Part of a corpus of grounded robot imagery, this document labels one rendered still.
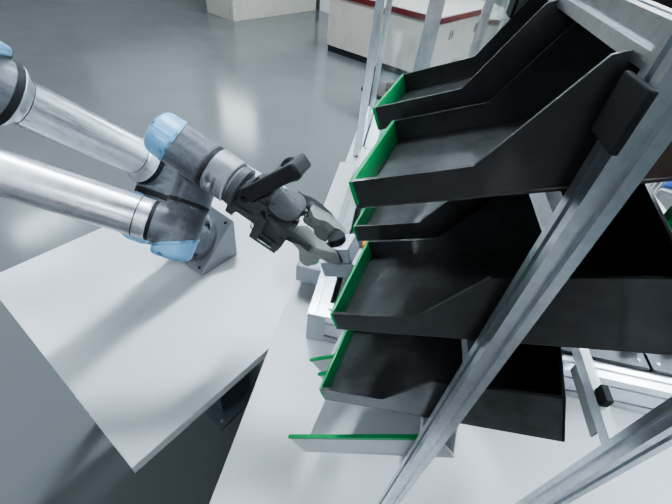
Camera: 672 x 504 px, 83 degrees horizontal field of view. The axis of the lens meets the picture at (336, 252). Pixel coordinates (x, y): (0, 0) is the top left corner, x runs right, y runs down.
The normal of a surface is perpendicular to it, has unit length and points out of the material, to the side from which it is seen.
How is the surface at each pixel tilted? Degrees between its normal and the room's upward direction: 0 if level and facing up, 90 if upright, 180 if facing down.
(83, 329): 0
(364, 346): 25
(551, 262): 90
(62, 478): 0
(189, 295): 0
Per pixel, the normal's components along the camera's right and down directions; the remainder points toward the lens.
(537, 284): -0.19, 0.65
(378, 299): -0.30, -0.79
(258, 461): 0.10, -0.73
